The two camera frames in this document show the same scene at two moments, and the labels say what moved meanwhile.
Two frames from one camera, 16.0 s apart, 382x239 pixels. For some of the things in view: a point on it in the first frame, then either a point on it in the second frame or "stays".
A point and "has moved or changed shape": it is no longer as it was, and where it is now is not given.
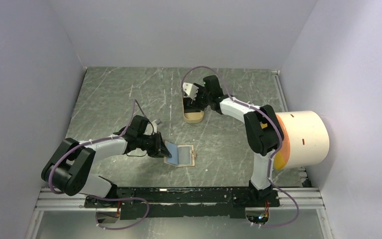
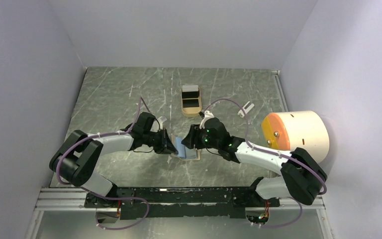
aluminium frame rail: x=307 y=198 stays
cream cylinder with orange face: x=305 y=141 stays
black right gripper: x=195 y=103 → x=193 y=137
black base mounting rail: x=139 y=203 stays
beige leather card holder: x=182 y=155 has moved or changed shape
